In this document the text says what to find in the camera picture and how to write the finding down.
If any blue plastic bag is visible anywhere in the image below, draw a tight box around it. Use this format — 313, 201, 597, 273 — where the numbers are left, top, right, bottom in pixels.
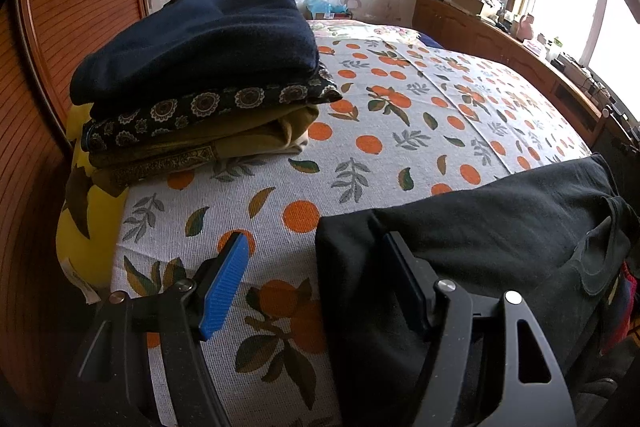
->
302, 0, 346, 15

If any red patterned cloth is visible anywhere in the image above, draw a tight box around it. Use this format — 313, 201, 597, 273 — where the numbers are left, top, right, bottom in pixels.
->
600, 257, 640, 358

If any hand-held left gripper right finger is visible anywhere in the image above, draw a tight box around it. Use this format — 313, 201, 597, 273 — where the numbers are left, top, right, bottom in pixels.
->
382, 232, 576, 427

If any yellow printed pillow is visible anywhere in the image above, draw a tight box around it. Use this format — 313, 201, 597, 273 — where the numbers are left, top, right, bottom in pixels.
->
56, 103, 131, 303

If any black printed t-shirt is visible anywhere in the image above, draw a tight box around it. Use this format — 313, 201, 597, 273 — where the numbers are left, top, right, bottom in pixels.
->
316, 154, 633, 427

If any long wooden cabinet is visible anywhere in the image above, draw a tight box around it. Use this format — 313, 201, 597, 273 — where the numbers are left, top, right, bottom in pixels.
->
412, 0, 616, 148

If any floral quilt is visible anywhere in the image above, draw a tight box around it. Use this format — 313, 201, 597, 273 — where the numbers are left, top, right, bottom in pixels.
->
306, 20, 426, 45

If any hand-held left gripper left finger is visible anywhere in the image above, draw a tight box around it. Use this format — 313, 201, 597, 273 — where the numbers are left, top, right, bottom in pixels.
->
52, 231, 250, 427

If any folded dark medallion-print garment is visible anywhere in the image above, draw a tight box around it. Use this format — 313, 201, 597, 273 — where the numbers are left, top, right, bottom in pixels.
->
82, 62, 343, 153

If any pink bottle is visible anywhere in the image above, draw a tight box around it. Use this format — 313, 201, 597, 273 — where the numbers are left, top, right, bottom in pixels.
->
517, 14, 537, 42

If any folded navy garment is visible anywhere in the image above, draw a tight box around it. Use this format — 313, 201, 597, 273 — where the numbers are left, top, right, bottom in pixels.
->
70, 0, 320, 105

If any folded olive garment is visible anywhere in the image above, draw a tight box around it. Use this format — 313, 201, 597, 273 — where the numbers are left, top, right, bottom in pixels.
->
87, 104, 321, 168

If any folded brown brocade garment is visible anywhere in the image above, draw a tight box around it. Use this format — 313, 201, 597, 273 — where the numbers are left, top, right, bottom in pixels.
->
92, 144, 218, 188

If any orange-print bed sheet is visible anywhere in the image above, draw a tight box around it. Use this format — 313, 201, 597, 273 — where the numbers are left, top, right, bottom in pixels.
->
112, 34, 593, 427

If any open cardboard box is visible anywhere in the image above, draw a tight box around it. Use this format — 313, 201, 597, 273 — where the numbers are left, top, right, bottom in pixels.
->
447, 0, 488, 15

